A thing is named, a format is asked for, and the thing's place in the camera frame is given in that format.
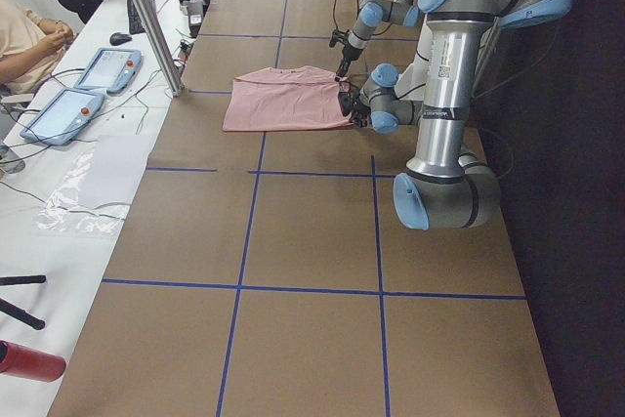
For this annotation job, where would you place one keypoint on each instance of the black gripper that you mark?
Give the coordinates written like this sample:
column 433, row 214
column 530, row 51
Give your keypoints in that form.
column 347, row 52
column 353, row 104

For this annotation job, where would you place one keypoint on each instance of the pink printed t-shirt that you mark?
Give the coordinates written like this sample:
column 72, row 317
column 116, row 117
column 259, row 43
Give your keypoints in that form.
column 295, row 99

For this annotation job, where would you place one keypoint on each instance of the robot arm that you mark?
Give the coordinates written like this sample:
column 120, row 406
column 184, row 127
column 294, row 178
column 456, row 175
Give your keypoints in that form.
column 443, row 185
column 370, row 14

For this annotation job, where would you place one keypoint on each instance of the black power box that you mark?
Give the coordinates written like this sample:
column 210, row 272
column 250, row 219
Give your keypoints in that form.
column 195, row 16

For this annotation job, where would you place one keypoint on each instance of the black computer mouse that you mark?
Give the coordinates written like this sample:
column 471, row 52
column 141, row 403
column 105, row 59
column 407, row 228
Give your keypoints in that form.
column 119, row 38

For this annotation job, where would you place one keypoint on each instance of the upper teach pendant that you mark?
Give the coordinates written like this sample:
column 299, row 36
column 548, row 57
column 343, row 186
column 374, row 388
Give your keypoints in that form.
column 110, row 69

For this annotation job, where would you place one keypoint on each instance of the teach pendant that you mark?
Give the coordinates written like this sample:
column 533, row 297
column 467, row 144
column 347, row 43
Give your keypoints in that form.
column 110, row 69
column 63, row 118

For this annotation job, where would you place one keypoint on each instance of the white paper sheet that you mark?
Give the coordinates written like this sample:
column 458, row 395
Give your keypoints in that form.
column 115, row 170

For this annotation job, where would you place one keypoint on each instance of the lower teach pendant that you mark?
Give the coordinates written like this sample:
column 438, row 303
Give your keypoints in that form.
column 63, row 118

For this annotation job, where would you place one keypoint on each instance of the clear plastic bag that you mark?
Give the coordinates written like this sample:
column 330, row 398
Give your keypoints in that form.
column 64, row 214

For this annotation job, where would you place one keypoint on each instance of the seated person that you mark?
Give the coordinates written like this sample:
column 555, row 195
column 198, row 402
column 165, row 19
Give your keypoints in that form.
column 31, row 47

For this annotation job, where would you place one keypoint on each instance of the red bottle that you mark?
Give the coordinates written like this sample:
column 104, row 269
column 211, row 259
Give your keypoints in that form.
column 23, row 362

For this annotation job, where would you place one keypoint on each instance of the aluminium frame post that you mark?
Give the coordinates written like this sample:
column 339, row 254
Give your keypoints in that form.
column 159, row 46

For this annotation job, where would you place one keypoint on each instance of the black camera tripod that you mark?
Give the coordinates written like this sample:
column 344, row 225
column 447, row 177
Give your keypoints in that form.
column 18, row 305

